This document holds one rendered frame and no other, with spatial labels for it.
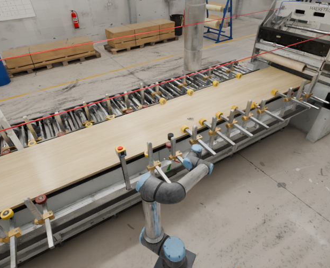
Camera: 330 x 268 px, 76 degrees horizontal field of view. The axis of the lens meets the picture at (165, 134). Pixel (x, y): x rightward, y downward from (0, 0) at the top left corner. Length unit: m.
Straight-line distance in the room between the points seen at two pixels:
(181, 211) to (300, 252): 1.30
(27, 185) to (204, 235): 1.85
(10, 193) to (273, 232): 2.66
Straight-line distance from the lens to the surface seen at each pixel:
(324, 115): 3.99
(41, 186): 2.19
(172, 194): 1.18
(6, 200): 2.25
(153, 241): 1.65
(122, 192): 2.13
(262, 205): 3.03
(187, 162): 1.68
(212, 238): 2.67
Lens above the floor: 2.39
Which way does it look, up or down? 39 degrees down
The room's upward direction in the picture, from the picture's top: 2 degrees counter-clockwise
